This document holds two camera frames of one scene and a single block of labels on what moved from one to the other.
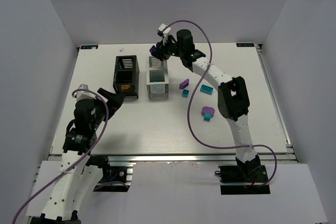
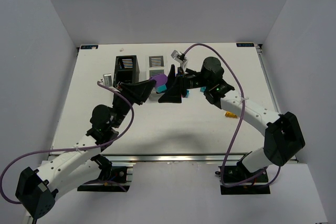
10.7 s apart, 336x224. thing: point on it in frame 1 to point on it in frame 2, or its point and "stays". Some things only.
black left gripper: [106, 104] to [122, 88]
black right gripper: [161, 51] to [182, 83]
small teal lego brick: [185, 93] stays
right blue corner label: [245, 44] stays
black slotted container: [126, 75] stays
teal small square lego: [207, 116] to [161, 88]
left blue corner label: [88, 46] stays
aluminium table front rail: [58, 158] stays
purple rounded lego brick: [208, 109] to [160, 79]
